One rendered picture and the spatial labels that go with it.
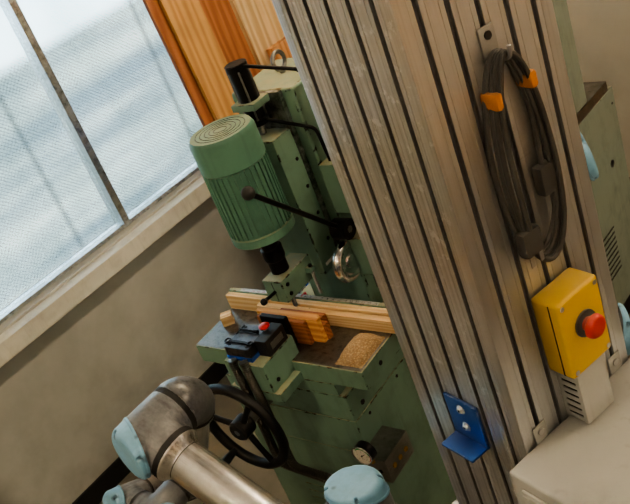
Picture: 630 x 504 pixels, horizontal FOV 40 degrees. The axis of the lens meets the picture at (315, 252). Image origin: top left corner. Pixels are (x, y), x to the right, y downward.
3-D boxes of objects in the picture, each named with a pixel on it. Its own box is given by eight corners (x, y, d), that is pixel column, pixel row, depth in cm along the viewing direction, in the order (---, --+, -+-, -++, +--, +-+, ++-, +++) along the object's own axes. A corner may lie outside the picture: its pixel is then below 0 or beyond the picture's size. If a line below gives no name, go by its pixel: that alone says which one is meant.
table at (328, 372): (182, 382, 248) (173, 366, 246) (244, 316, 267) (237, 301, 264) (350, 417, 210) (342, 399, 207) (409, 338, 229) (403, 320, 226)
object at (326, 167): (336, 213, 235) (318, 165, 228) (353, 195, 241) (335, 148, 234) (361, 213, 230) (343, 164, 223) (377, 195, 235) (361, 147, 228)
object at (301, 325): (268, 338, 241) (258, 317, 238) (271, 335, 242) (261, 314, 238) (311, 345, 231) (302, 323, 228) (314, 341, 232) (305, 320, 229)
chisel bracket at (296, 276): (272, 305, 238) (261, 280, 234) (300, 275, 247) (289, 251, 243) (292, 308, 234) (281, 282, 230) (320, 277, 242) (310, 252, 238)
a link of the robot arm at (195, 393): (190, 343, 181) (188, 452, 218) (154, 377, 175) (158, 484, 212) (233, 374, 178) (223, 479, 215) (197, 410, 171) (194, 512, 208)
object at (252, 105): (240, 130, 226) (215, 70, 218) (257, 116, 231) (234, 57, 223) (262, 129, 221) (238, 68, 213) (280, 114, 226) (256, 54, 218)
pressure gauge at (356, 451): (357, 467, 228) (348, 445, 224) (364, 457, 231) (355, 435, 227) (377, 472, 224) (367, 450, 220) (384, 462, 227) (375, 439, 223)
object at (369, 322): (260, 316, 252) (255, 305, 250) (264, 312, 253) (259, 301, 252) (422, 337, 217) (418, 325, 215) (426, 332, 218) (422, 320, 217)
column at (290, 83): (316, 305, 266) (228, 94, 233) (353, 263, 280) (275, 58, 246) (376, 311, 252) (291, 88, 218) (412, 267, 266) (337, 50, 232)
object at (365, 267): (354, 273, 243) (340, 238, 237) (366, 259, 247) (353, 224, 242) (381, 275, 237) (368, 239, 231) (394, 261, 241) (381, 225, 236)
